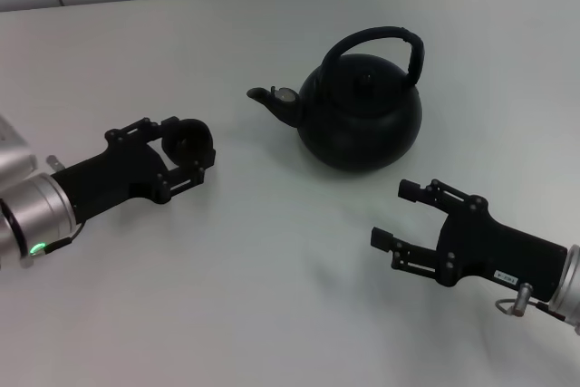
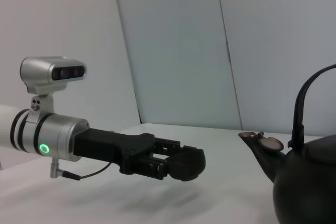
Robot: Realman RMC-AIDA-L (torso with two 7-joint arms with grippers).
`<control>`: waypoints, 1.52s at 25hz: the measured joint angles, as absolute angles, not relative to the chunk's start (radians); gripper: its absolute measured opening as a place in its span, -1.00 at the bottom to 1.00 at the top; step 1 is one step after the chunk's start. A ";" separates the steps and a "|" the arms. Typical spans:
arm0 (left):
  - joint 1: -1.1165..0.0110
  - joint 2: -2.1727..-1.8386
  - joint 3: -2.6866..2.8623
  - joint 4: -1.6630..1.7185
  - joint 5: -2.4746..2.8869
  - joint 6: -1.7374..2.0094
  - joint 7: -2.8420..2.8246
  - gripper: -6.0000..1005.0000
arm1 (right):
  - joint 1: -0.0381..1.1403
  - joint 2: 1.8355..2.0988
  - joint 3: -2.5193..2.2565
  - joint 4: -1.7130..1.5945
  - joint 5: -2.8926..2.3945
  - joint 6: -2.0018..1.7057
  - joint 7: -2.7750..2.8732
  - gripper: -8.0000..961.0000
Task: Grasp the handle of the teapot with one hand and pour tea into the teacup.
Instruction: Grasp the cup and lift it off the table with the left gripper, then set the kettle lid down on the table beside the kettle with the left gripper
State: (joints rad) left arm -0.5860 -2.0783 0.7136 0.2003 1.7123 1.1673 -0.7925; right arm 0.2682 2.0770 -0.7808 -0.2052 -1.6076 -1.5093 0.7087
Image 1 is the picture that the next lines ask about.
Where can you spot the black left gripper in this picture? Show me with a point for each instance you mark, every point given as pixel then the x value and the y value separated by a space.
pixel 118 174

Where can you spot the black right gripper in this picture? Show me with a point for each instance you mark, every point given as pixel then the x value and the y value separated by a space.
pixel 494 246

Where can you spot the black iron teapot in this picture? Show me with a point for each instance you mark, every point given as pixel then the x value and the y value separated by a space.
pixel 362 124

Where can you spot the dark brown teacup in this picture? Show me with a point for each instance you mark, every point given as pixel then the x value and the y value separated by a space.
pixel 190 133

